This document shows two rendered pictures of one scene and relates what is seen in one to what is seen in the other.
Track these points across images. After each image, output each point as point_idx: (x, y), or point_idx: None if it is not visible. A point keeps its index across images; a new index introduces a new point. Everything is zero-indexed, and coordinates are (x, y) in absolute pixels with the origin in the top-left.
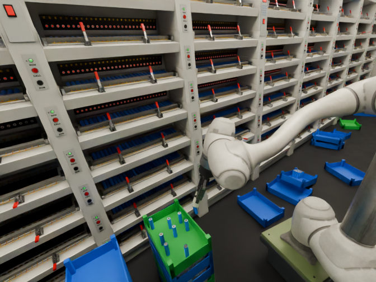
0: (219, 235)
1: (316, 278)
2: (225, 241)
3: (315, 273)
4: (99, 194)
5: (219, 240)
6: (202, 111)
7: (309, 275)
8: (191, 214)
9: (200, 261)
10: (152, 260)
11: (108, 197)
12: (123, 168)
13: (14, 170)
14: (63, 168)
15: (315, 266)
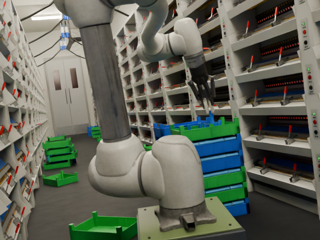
0: (275, 231)
1: (143, 210)
2: (263, 234)
3: (147, 211)
4: (242, 97)
5: (265, 230)
6: (319, 16)
7: (149, 208)
8: (316, 205)
9: None
10: (252, 199)
11: (248, 105)
12: (248, 77)
13: (215, 57)
14: (225, 62)
15: (153, 213)
